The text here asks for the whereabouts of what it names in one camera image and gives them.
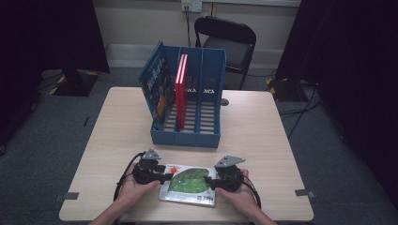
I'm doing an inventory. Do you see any grey tape strip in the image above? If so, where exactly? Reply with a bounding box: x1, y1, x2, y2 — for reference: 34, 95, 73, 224
295, 188, 316, 199
55, 191, 80, 202

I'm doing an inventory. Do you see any left hand-held gripper black cable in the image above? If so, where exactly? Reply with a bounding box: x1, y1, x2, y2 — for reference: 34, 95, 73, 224
113, 151, 146, 201

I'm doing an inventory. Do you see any right hand-held gripper black cable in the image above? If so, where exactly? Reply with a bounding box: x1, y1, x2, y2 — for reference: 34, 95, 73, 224
240, 174, 262, 210

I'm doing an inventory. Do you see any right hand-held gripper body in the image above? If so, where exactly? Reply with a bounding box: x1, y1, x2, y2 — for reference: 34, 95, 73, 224
214, 155, 247, 193

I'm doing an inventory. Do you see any red picture book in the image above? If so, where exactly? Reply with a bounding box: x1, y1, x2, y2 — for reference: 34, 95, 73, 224
180, 53, 190, 131
175, 53, 185, 130

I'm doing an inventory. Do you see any black stand base yellow striped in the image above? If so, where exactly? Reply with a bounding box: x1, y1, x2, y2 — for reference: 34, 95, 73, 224
48, 68, 100, 98
266, 76, 301, 102

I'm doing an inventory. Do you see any green leaf picture book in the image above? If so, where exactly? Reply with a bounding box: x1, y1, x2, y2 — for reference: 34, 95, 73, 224
159, 163, 218, 207

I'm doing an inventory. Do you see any hand-held gripper black cable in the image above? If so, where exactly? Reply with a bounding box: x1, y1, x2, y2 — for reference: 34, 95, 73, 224
113, 151, 146, 201
240, 174, 262, 210

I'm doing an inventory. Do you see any black folding chair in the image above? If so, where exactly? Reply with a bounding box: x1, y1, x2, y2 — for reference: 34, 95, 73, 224
193, 16, 257, 91

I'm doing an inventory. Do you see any black floor cable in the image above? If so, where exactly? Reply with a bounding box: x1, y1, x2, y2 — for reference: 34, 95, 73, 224
286, 90, 317, 140
278, 100, 323, 116

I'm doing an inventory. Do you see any black socket cable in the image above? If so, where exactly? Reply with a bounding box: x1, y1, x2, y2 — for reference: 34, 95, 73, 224
185, 6, 192, 47

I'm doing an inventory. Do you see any blue picture book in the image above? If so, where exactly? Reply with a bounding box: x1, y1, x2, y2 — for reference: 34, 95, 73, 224
137, 40, 176, 131

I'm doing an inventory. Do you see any white wall socket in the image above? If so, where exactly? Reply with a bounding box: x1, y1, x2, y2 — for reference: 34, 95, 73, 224
181, 0, 203, 13

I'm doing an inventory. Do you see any black curtain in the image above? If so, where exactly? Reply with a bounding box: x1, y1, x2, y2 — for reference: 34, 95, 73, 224
0, 0, 111, 158
275, 0, 398, 207

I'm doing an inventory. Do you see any blue plastic file rack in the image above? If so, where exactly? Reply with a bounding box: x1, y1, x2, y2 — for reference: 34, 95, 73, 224
150, 46, 227, 148

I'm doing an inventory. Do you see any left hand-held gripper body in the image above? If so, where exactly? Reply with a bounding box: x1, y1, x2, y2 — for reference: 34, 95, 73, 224
132, 148, 162, 186

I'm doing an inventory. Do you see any person's left hand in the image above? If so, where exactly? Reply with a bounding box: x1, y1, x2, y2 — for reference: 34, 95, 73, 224
116, 163, 162, 209

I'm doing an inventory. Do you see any person's right hand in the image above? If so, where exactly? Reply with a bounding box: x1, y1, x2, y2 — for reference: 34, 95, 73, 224
215, 168, 261, 217

